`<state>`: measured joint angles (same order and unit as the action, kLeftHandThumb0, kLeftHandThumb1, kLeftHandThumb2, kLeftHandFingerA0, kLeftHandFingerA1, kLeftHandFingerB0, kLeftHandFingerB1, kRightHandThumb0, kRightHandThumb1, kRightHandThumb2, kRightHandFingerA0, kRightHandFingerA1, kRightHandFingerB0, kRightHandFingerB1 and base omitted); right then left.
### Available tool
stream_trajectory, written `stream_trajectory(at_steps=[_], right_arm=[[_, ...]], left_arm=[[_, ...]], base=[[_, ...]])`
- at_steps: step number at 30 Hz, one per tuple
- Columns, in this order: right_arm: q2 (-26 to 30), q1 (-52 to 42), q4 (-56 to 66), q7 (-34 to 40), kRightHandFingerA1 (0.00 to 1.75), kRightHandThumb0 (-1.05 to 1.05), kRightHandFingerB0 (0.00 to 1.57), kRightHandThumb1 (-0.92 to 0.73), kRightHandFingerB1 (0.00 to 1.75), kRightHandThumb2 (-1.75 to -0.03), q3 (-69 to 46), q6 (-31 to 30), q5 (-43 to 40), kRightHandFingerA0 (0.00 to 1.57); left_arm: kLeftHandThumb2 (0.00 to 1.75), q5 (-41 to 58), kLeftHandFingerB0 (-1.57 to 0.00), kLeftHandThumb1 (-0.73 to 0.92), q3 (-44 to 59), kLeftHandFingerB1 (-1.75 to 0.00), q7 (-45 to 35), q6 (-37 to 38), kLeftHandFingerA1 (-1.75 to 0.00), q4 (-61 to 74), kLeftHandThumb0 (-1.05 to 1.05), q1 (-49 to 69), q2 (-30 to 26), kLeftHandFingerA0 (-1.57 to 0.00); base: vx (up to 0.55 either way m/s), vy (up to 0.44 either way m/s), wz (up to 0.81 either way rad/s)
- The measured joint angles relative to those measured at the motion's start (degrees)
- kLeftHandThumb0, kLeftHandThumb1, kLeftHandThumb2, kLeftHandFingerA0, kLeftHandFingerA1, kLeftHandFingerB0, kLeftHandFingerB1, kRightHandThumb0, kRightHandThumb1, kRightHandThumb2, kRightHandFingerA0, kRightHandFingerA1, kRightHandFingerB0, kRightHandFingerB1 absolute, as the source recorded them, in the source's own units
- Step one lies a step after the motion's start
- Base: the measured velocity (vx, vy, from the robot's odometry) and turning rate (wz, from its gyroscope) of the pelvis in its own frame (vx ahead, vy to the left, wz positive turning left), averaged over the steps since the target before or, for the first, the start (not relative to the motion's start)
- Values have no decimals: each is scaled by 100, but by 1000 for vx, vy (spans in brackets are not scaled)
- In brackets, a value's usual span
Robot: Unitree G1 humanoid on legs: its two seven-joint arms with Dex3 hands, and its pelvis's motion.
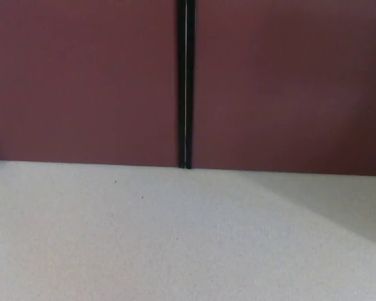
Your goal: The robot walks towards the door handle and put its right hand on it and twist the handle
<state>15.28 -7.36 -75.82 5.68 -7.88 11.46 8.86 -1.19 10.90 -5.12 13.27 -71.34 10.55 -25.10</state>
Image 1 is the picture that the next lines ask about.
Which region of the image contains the black door edge strip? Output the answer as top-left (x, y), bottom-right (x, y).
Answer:
top-left (176, 0), bottom-right (187, 169)
top-left (185, 0), bottom-right (197, 171)

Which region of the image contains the maroon door leaf with handle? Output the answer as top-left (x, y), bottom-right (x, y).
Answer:
top-left (192, 0), bottom-right (376, 175)

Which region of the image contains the maroon door leaf without handle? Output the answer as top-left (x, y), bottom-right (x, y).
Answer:
top-left (0, 0), bottom-right (180, 167)

